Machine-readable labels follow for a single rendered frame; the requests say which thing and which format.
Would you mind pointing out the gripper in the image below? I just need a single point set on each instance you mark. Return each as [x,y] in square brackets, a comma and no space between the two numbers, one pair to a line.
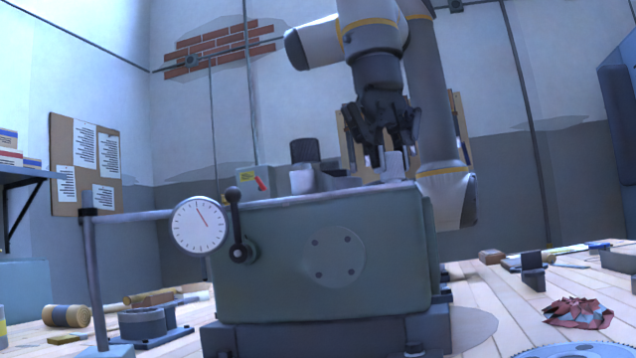
[377,84]

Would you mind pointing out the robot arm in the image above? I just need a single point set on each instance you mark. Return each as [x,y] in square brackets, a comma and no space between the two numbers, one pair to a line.
[427,99]

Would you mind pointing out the white block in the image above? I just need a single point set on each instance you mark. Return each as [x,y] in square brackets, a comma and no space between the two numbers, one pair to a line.
[392,166]

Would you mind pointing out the black office chair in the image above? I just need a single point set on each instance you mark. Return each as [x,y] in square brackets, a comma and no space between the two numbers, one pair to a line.
[305,150]

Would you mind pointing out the white cylinder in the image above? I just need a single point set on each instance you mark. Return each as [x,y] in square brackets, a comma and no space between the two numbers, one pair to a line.
[302,180]

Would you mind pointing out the green machine housing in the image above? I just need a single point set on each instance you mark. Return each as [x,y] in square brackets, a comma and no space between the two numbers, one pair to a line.
[328,248]

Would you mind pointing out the brown small block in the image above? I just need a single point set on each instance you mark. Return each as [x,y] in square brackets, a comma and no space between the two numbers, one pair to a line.
[491,256]

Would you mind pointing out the black lever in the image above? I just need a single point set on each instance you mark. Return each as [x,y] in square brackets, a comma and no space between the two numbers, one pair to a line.
[235,226]

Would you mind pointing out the dark flat stone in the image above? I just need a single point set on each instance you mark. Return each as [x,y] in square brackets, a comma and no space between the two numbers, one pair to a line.
[512,263]

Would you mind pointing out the white dial gauge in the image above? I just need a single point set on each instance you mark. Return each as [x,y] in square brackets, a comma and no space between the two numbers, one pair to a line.
[199,226]

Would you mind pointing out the dark blue machine base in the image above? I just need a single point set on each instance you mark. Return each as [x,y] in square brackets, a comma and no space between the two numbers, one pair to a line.
[328,335]

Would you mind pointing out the red crumpled rag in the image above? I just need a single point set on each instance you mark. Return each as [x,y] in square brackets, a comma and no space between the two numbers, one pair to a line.
[577,313]

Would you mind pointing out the grey tray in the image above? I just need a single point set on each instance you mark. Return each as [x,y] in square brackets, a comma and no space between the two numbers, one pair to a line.
[618,261]

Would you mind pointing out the brown wooden block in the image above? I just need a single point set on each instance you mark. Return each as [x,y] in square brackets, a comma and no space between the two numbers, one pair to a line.
[154,299]

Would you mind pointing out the blue gear wheel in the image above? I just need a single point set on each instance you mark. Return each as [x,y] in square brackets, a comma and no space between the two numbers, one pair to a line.
[576,351]

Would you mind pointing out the cork notice board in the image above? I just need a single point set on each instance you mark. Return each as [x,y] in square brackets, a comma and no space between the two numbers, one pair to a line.
[85,164]

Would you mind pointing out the grey gauge stand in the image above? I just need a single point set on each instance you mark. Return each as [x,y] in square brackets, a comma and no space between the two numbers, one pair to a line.
[94,278]

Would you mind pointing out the blue striped flat box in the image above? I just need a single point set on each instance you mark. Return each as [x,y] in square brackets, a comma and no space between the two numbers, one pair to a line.
[32,162]

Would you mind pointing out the yellow grey mallet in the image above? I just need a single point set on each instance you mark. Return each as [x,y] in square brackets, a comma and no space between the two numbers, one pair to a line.
[66,315]

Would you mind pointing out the red striped box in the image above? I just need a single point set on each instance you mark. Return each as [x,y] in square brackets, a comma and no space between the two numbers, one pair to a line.
[11,157]

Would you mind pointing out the yellow sanding block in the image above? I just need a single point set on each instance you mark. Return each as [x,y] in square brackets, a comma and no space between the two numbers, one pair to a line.
[63,339]

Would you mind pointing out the blue crate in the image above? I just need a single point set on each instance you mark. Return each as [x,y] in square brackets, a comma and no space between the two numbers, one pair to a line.
[25,291]

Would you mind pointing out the grey yellow can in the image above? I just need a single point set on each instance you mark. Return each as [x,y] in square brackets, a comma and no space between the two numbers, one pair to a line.
[3,327]

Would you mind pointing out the grey switch box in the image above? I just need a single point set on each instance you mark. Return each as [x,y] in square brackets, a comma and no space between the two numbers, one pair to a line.
[254,183]

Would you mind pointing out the dark grey angle bracket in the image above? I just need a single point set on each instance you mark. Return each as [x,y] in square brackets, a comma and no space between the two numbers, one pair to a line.
[532,271]

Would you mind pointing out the grey wall shelf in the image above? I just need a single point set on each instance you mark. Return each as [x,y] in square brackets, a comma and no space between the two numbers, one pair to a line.
[20,194]

